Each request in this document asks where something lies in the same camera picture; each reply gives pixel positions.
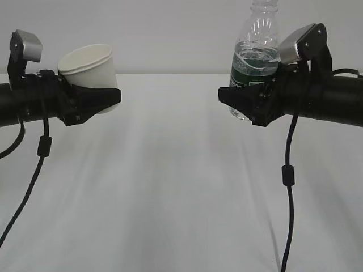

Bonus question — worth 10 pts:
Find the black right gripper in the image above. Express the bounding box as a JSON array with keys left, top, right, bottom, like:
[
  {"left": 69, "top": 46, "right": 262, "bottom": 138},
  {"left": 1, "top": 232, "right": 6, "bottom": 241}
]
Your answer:
[{"left": 218, "top": 63, "right": 310, "bottom": 126}]

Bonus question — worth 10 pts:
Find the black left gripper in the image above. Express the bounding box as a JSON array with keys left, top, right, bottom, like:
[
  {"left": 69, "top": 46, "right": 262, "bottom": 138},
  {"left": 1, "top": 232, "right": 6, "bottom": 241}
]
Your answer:
[{"left": 36, "top": 70, "right": 121, "bottom": 126}]

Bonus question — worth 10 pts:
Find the white paper cup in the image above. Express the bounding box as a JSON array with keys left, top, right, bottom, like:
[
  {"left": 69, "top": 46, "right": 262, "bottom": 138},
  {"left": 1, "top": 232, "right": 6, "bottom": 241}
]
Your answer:
[{"left": 57, "top": 43, "right": 119, "bottom": 115}]

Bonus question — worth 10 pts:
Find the clear green-label water bottle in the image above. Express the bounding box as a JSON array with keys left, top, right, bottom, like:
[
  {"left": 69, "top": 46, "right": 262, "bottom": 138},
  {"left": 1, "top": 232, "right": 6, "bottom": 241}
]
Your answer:
[{"left": 227, "top": 0, "right": 282, "bottom": 121}]

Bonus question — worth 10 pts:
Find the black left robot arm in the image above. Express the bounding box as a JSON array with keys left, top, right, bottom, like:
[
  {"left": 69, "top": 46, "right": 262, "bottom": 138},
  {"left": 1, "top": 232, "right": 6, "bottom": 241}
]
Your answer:
[{"left": 1, "top": 70, "right": 121, "bottom": 127}]

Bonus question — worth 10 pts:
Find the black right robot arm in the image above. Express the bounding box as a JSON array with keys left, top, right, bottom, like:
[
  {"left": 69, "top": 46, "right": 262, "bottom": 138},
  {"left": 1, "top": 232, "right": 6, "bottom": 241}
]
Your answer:
[{"left": 218, "top": 65, "right": 362, "bottom": 127}]

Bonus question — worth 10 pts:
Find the black left camera cable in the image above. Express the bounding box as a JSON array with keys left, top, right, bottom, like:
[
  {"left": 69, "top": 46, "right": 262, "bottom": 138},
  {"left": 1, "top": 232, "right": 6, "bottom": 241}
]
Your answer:
[{"left": 0, "top": 84, "right": 54, "bottom": 247}]

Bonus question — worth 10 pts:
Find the black camera cable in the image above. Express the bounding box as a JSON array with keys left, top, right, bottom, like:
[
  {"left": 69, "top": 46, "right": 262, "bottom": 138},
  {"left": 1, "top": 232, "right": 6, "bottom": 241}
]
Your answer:
[
  {"left": 0, "top": 84, "right": 54, "bottom": 247},
  {"left": 279, "top": 112, "right": 299, "bottom": 272}
]

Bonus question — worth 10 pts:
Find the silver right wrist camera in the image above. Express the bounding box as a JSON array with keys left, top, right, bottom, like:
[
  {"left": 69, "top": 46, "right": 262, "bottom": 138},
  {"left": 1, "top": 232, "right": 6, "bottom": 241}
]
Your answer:
[{"left": 278, "top": 23, "right": 332, "bottom": 73}]

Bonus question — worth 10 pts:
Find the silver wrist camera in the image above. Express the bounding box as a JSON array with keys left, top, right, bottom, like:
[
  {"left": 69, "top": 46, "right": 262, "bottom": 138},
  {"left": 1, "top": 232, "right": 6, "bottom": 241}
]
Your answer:
[
  {"left": 7, "top": 29, "right": 43, "bottom": 89},
  {"left": 278, "top": 23, "right": 332, "bottom": 73}
]

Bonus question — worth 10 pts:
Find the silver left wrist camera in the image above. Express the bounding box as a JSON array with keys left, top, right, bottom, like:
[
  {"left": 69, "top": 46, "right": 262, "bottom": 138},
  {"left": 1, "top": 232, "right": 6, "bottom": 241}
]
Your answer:
[{"left": 7, "top": 29, "right": 43, "bottom": 89}]

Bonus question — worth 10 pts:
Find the black right camera cable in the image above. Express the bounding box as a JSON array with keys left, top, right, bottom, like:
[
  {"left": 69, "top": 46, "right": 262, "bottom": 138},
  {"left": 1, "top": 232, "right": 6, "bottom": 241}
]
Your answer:
[{"left": 279, "top": 112, "right": 299, "bottom": 272}]

